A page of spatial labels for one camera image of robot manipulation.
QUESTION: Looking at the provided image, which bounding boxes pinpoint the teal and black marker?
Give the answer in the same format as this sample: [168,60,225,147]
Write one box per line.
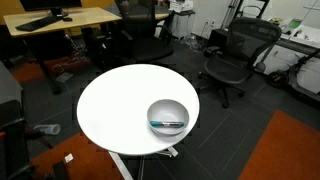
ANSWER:
[150,121,184,128]

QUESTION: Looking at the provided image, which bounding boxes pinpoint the grey bowl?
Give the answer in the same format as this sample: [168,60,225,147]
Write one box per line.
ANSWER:
[147,99,189,136]

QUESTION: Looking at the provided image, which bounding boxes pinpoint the white round table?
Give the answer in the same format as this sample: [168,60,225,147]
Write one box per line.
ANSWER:
[77,64,200,180]

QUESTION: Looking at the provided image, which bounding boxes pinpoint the black mesh office chair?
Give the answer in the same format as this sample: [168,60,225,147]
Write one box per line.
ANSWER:
[198,17,282,108]

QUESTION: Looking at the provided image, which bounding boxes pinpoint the white printer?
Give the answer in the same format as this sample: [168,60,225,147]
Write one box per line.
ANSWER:
[169,0,193,13]

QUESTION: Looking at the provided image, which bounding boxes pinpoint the wooden desk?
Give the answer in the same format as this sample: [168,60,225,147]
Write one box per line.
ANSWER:
[4,7,120,94]

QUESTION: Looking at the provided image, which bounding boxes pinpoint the clear plastic bottle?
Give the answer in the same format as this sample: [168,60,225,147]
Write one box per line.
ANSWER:
[33,124,61,135]

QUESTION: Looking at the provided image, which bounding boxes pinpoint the small white card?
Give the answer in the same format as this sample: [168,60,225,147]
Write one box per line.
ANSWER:
[64,153,73,163]

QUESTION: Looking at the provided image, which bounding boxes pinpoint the black computer mouse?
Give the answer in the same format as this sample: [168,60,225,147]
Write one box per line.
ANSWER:
[63,17,73,22]

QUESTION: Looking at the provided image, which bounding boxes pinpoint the black electric scooter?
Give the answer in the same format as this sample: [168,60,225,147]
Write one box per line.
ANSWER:
[266,48,320,101]

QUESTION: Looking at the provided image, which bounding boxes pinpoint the black monitor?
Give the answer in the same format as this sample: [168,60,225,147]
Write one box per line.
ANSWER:
[19,0,82,17]

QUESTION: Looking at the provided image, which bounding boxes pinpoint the black keyboard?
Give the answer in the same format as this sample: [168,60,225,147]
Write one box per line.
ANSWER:
[16,16,62,32]

